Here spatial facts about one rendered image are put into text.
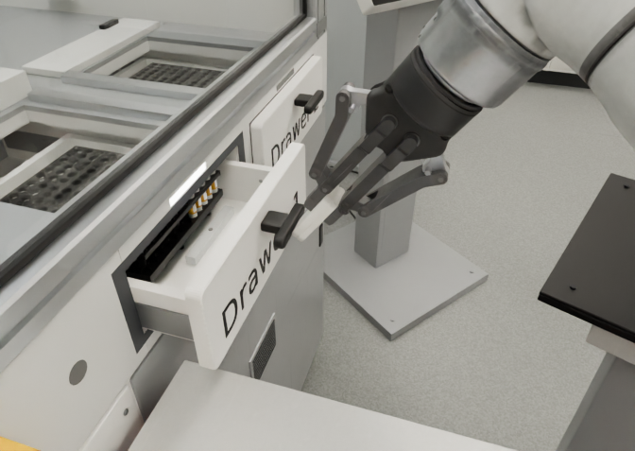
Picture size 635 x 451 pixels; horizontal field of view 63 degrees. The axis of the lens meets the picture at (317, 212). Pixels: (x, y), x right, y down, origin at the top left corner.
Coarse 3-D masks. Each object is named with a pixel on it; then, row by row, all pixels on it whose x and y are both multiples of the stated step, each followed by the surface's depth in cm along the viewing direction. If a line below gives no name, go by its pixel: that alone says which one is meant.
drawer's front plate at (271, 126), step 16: (304, 64) 89; (320, 64) 93; (304, 80) 86; (320, 80) 95; (288, 96) 80; (272, 112) 74; (288, 112) 81; (320, 112) 99; (256, 128) 71; (272, 128) 75; (288, 128) 82; (304, 128) 91; (256, 144) 73; (272, 144) 76; (288, 144) 84; (256, 160) 75
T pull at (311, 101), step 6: (318, 90) 85; (300, 96) 83; (306, 96) 83; (312, 96) 83; (318, 96) 83; (294, 102) 82; (300, 102) 82; (306, 102) 82; (312, 102) 81; (318, 102) 83; (306, 108) 80; (312, 108) 80
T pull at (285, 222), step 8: (296, 208) 58; (304, 208) 59; (272, 216) 57; (280, 216) 57; (288, 216) 57; (296, 216) 57; (264, 224) 56; (272, 224) 56; (280, 224) 56; (288, 224) 56; (296, 224) 57; (272, 232) 56; (280, 232) 55; (288, 232) 55; (280, 240) 54; (288, 240) 55; (280, 248) 54
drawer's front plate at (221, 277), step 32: (288, 160) 63; (256, 192) 58; (288, 192) 64; (256, 224) 55; (224, 256) 49; (256, 256) 57; (192, 288) 46; (224, 288) 50; (256, 288) 59; (192, 320) 47; (224, 352) 53
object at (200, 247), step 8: (224, 208) 69; (232, 208) 69; (216, 216) 68; (224, 216) 68; (216, 224) 66; (224, 224) 67; (208, 232) 65; (216, 232) 66; (200, 240) 64; (208, 240) 64; (192, 248) 62; (200, 248) 62; (208, 248) 64; (192, 256) 61; (200, 256) 62; (192, 264) 62
